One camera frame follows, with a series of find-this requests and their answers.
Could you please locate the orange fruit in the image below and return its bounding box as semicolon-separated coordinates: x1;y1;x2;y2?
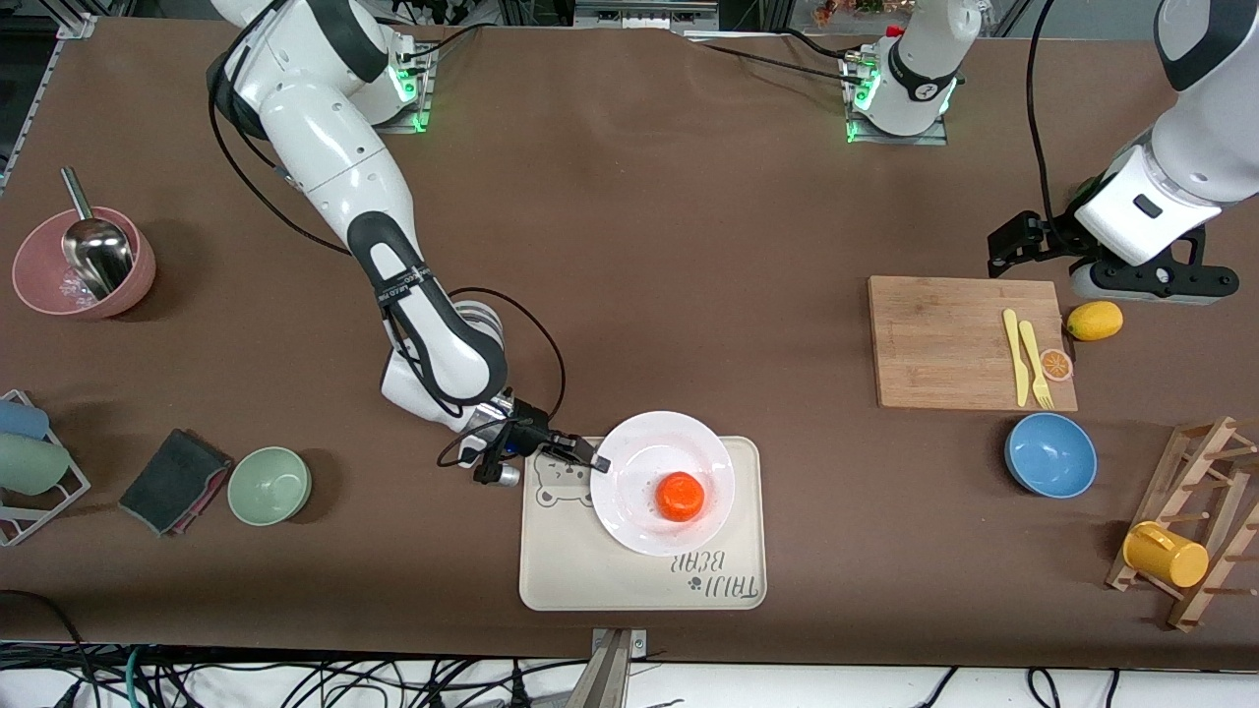
656;471;706;522

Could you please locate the pale green bowl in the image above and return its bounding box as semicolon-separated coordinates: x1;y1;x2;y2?
227;446;313;527

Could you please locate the orange red decoration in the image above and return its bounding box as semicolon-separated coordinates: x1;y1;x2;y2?
812;0;891;28

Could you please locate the metal scoop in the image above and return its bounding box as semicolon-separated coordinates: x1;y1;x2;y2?
61;167;136;301

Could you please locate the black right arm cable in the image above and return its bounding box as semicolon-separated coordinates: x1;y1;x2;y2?
207;59;569;469

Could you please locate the yellow lemon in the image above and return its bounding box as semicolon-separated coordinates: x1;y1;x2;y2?
1066;301;1124;342

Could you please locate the black base power cable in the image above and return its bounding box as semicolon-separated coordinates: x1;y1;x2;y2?
689;39;871;82
393;20;485;70

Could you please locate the grey metal device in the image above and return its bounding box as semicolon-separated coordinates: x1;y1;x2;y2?
573;0;720;30

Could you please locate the yellow plastic fork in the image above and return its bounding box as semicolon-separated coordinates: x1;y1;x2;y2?
1018;321;1055;411

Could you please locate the yellow mug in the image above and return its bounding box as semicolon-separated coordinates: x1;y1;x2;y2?
1122;521;1210;589

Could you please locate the pink folded cloth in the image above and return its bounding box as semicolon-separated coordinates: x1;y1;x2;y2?
172;467;235;538

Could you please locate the pale green cup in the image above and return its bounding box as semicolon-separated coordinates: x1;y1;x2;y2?
0;433;72;497

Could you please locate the dark grey folded cloth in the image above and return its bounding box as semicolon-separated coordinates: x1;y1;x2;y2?
118;428;234;538

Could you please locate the beige bear print tray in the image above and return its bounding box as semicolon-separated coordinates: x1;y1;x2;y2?
519;436;768;611

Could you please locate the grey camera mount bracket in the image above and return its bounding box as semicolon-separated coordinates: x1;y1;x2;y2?
569;629;650;708

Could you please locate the blue bowl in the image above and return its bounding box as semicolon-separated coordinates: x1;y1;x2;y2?
1004;412;1099;500

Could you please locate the yellow plastic knife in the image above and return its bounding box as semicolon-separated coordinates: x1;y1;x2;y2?
1002;309;1030;408

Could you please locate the wooden mug rack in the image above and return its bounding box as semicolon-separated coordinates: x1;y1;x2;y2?
1105;415;1259;632

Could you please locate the pink bowl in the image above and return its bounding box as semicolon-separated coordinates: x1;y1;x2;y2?
12;206;156;321

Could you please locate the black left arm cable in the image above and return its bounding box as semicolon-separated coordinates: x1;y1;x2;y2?
1025;0;1088;242

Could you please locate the white wire cup rack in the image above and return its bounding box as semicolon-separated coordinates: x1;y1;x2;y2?
0;389;92;548

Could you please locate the wooden cutting board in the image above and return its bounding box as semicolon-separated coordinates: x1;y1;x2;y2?
868;275;1079;412

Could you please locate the blue cup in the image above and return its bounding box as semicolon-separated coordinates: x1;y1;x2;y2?
0;399;50;442

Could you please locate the white round plate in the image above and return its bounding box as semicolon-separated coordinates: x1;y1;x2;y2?
589;411;737;558

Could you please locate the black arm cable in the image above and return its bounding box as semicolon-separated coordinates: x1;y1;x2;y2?
207;59;569;469
1025;0;1088;242

